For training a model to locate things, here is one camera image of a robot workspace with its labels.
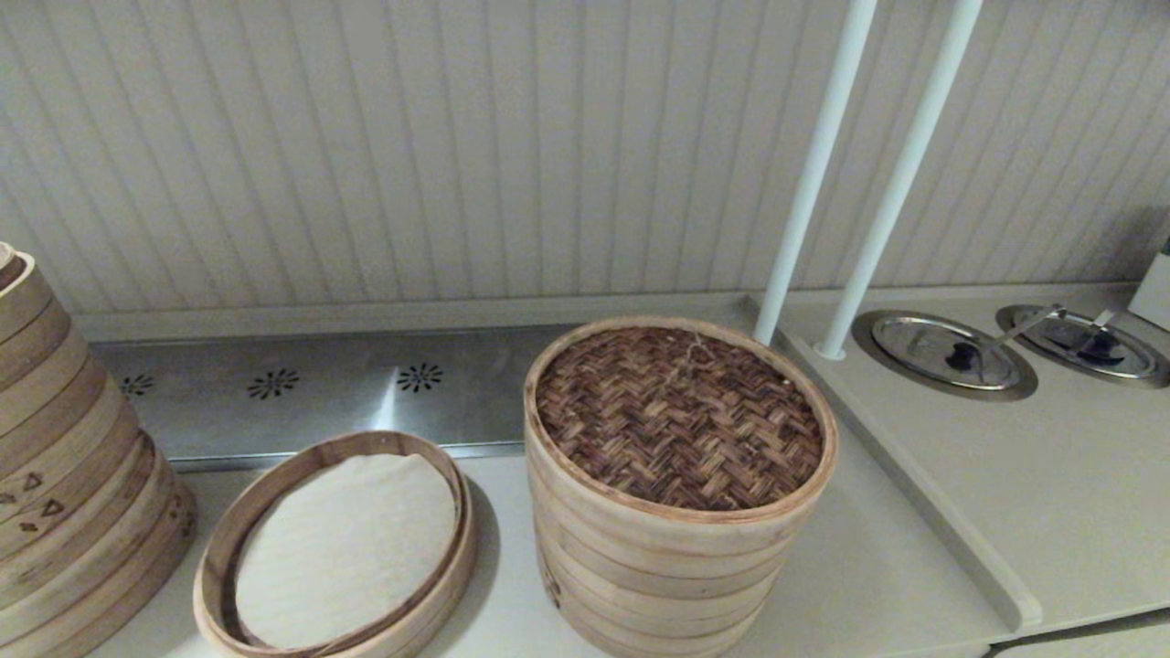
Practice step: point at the woven bamboo steamer lid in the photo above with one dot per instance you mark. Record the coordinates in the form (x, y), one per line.
(676, 416)

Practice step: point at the single bamboo steamer tray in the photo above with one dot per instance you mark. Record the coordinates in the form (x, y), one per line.
(460, 567)

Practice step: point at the bamboo steamer basket stack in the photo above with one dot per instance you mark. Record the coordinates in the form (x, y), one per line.
(658, 603)

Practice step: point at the left steel pot lid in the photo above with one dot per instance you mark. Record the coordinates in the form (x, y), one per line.
(960, 397)

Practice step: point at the steel pot lid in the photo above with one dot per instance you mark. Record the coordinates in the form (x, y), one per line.
(1005, 322)
(960, 397)

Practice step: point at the right steel pot lid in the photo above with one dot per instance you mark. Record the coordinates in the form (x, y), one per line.
(1005, 322)

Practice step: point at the tall bamboo steamer stack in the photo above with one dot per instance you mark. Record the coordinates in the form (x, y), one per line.
(64, 475)

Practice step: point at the white metal pole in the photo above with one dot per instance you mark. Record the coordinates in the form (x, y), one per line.
(804, 210)
(900, 183)

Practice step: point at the perforated stainless steel panel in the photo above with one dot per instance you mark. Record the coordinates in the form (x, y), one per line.
(320, 429)

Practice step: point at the white container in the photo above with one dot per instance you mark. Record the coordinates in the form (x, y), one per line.
(1156, 292)

